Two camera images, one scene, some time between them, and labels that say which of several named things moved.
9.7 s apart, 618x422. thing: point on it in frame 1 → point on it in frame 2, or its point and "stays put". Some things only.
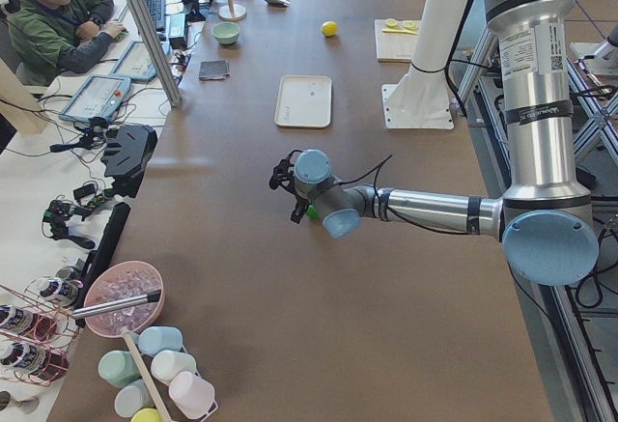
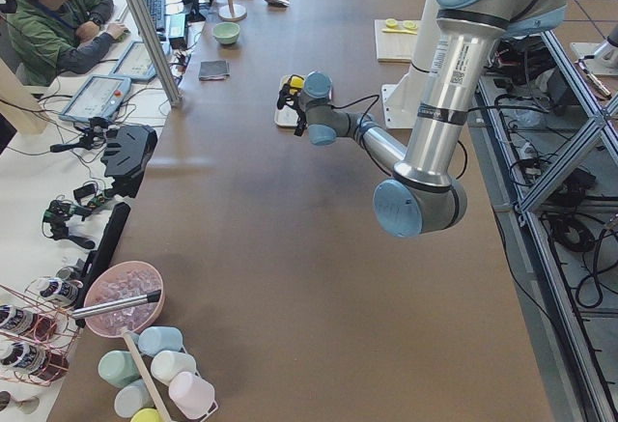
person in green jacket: [48, 35] stays put
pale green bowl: [226, 32] stays put
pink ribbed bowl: [118, 282] stays put
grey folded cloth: [214, 70] stays put
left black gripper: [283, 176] → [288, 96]
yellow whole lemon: [329, 28] → [296, 82]
